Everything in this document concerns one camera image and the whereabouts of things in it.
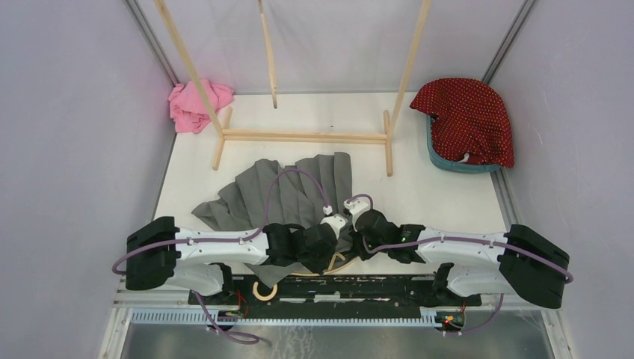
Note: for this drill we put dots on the grey pleated skirt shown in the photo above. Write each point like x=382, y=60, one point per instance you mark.
x=269, y=192

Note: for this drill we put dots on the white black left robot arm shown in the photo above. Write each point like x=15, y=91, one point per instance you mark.
x=160, y=253

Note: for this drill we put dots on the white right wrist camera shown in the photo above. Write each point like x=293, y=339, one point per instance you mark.
x=354, y=208

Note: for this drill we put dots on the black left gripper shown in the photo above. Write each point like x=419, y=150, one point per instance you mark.
x=321, y=265

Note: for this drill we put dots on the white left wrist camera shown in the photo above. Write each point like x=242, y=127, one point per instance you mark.
x=336, y=222

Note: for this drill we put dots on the red polka dot cloth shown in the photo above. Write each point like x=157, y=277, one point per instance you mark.
x=471, y=124

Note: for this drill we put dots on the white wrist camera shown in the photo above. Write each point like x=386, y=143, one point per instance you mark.
x=354, y=208
x=336, y=222

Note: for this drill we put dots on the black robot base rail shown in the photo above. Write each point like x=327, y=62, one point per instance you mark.
x=339, y=297

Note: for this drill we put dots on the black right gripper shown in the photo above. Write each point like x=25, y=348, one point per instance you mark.
x=364, y=253

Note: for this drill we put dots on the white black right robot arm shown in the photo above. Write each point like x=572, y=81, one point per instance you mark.
x=517, y=262

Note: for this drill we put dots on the teal plastic basket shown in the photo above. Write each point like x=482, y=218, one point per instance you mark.
x=446, y=165

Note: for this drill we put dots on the pink cloth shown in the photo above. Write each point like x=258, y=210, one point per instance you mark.
x=187, y=109

